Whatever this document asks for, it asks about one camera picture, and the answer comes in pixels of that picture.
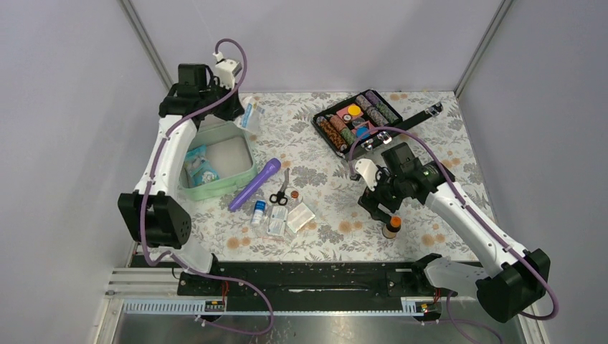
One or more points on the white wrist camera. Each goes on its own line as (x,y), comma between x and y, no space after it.
(367,169)
(226,70)

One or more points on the alcohol wipes clear bag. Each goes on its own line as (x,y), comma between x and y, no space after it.
(277,221)

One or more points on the gauze pads clear bag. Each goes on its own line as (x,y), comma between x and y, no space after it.
(299,217)

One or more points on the white blue plaster box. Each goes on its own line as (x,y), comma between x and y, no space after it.
(250,120)

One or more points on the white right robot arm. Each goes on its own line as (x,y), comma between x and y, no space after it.
(510,278)

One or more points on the brown bottle orange cap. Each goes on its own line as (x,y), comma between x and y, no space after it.
(392,228)

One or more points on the black poker chip case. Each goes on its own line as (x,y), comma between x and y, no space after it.
(351,126)

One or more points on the mint green medicine kit case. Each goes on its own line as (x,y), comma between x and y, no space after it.
(229,154)

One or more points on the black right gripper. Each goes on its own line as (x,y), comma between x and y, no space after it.
(370,200)

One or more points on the black handled scissors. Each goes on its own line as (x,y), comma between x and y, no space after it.
(280,198)

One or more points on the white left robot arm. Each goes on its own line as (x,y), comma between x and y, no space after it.
(153,216)

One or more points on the white bandage roll blue label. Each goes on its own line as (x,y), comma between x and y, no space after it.
(258,212)

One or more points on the purple flashlight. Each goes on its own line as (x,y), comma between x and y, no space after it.
(270,169)

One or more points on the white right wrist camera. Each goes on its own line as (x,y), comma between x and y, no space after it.
(367,169)

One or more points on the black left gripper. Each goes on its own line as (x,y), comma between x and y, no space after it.
(236,109)

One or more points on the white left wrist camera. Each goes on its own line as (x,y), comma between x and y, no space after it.
(226,70)

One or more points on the blue cotton ball bag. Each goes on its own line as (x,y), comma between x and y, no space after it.
(199,170)

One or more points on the white slotted cable duct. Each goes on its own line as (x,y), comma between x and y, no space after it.
(164,307)

